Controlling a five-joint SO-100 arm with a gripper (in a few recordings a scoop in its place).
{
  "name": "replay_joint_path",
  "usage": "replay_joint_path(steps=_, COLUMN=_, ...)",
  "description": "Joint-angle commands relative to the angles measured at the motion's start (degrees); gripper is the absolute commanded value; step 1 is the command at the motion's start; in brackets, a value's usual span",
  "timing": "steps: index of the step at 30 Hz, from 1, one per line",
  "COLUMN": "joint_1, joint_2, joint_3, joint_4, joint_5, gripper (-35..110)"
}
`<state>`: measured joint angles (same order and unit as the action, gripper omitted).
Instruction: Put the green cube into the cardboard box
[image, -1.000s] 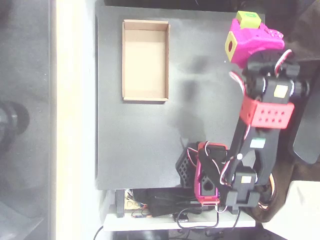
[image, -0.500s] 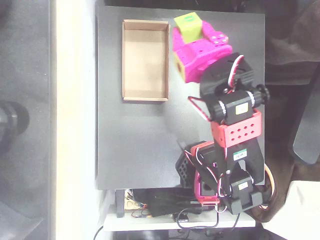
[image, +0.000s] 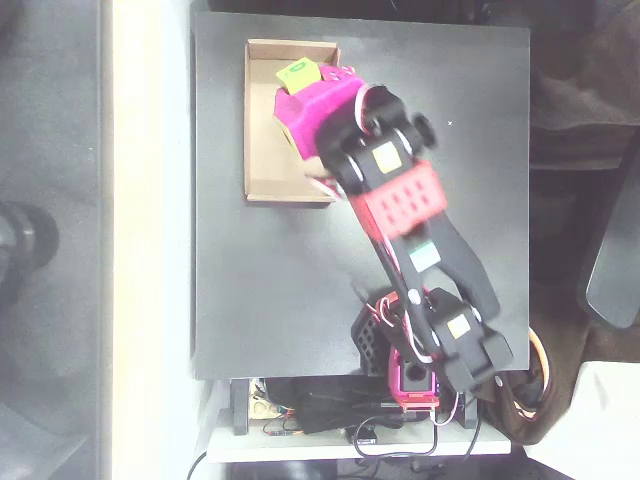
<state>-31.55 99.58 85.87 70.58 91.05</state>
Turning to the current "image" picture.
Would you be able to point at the brown garment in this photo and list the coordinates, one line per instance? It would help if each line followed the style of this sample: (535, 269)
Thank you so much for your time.
(585, 75)

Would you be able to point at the brown bag with rivet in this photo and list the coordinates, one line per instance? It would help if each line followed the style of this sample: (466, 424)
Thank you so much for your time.
(550, 400)

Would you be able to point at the black office chair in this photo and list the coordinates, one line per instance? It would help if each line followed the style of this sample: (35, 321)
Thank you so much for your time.
(612, 250)

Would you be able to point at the white cloth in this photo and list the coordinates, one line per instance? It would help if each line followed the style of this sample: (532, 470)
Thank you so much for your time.
(610, 420)

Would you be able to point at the small black connector box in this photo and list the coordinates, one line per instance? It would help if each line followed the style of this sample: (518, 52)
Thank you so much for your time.
(367, 436)

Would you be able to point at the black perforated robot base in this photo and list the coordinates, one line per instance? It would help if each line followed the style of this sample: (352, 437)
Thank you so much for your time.
(367, 340)

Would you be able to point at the green cube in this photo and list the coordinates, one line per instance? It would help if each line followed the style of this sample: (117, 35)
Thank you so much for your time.
(298, 75)

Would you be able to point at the wooden electronics board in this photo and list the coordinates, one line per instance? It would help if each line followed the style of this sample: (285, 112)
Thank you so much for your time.
(260, 407)

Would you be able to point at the magenta gripper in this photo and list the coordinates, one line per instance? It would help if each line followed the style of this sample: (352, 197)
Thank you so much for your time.
(292, 116)

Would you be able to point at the shallow cardboard box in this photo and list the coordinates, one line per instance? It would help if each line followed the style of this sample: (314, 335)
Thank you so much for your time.
(260, 150)

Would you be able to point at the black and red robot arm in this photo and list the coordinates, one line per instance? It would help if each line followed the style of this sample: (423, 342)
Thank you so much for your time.
(450, 240)

